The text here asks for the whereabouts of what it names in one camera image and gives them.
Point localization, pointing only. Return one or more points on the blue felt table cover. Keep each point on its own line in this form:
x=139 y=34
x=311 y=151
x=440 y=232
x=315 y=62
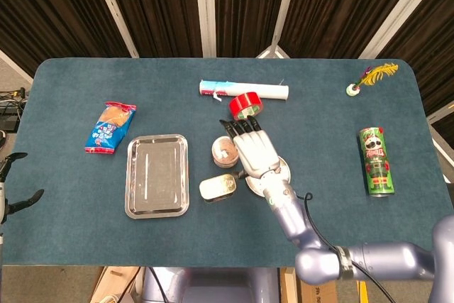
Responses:
x=220 y=239

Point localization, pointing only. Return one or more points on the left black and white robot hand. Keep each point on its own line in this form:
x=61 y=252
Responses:
x=3 y=193

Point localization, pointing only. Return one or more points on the purple-grey robot torso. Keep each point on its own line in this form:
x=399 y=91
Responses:
x=213 y=285

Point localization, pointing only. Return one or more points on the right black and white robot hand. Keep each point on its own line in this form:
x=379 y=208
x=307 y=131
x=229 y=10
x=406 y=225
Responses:
x=255 y=152

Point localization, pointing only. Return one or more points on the green Pringles can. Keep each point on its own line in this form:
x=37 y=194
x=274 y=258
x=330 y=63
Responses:
x=377 y=161

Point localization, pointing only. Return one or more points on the round steel plate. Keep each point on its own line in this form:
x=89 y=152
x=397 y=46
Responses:
x=285 y=171

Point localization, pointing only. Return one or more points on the rectangular steel tray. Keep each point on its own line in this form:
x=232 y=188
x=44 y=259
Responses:
x=156 y=175

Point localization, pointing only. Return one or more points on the small round cup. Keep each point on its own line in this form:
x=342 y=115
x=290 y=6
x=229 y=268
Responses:
x=223 y=152

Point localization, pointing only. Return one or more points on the white metal frame post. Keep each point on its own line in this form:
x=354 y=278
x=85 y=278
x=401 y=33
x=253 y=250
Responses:
x=205 y=8
x=285 y=8
x=402 y=8
x=113 y=8

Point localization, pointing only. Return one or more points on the brown cardboard box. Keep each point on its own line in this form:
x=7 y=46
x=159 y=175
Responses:
x=317 y=294

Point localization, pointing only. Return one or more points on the yellow feather shuttlecock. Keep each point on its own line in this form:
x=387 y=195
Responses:
x=376 y=74

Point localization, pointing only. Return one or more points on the red tape roll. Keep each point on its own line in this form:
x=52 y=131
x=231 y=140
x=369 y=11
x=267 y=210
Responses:
x=243 y=101

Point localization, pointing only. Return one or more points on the blue snack bag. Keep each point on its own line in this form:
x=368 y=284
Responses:
x=108 y=129

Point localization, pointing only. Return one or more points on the white plastic wrap roll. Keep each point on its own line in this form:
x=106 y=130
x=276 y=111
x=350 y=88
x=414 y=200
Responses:
x=269 y=90

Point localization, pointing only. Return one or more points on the dark brown curtain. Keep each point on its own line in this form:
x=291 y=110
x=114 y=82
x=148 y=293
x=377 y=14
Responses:
x=159 y=8

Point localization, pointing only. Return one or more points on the light wooden crate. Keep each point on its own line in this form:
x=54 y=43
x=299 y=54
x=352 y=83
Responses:
x=113 y=283

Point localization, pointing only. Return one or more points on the light wooden plank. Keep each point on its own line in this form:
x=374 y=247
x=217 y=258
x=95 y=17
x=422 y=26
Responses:
x=288 y=281

